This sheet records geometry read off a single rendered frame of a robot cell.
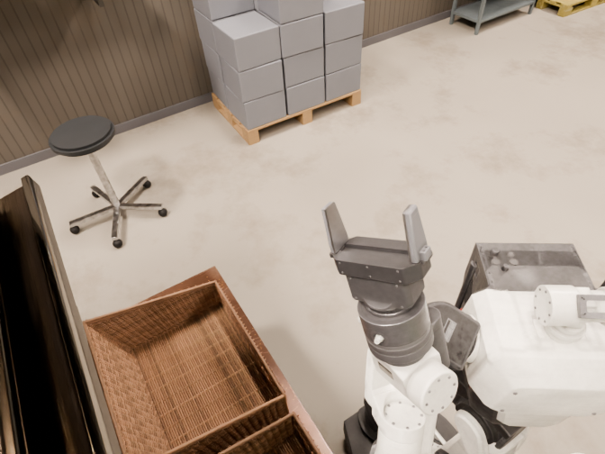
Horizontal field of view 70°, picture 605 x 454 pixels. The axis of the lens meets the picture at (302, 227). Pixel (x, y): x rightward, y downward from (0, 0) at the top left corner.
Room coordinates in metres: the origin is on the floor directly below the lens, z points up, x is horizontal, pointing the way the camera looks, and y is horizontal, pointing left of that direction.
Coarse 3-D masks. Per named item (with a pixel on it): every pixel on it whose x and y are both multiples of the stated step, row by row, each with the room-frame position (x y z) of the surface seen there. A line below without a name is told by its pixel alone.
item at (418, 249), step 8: (408, 208) 0.33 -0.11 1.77; (416, 208) 0.33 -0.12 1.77; (408, 216) 0.31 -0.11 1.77; (416, 216) 0.32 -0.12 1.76; (408, 224) 0.31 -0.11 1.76; (416, 224) 0.32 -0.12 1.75; (408, 232) 0.31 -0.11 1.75; (416, 232) 0.31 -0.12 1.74; (424, 232) 0.32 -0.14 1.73; (408, 240) 0.31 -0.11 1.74; (416, 240) 0.31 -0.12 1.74; (424, 240) 0.32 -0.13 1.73; (408, 248) 0.30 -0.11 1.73; (416, 248) 0.30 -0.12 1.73; (424, 248) 0.31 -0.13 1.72; (416, 256) 0.30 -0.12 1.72; (424, 256) 0.30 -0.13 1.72
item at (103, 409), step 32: (0, 224) 0.73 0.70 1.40; (0, 256) 0.63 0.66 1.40; (32, 256) 0.61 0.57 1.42; (32, 288) 0.53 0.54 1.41; (32, 320) 0.46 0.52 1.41; (32, 352) 0.39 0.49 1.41; (64, 352) 0.38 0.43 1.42; (32, 384) 0.33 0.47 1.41; (64, 384) 0.32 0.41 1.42; (96, 384) 0.32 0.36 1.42; (32, 416) 0.28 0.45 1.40; (64, 416) 0.27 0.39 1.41; (32, 448) 0.23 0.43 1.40; (64, 448) 0.23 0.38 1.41
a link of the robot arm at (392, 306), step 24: (360, 240) 0.37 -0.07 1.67; (384, 240) 0.35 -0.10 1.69; (336, 264) 0.34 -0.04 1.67; (360, 264) 0.32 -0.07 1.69; (384, 264) 0.30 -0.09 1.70; (408, 264) 0.29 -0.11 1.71; (360, 288) 0.31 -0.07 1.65; (384, 288) 0.30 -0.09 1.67; (408, 288) 0.29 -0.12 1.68; (360, 312) 0.30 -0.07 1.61; (384, 312) 0.28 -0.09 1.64; (408, 312) 0.28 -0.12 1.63; (384, 336) 0.26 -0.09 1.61; (408, 336) 0.26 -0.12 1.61
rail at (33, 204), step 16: (32, 192) 0.79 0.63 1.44; (32, 208) 0.73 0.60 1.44; (32, 224) 0.68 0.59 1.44; (48, 240) 0.64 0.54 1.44; (48, 256) 0.58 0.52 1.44; (48, 272) 0.54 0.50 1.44; (64, 288) 0.51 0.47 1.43; (64, 304) 0.46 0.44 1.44; (64, 320) 0.43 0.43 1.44; (64, 336) 0.40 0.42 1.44; (80, 352) 0.37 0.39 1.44; (80, 368) 0.34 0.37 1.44; (80, 384) 0.31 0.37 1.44; (80, 400) 0.28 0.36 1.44; (96, 400) 0.29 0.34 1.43; (96, 416) 0.26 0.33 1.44; (96, 432) 0.23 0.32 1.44; (96, 448) 0.21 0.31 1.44
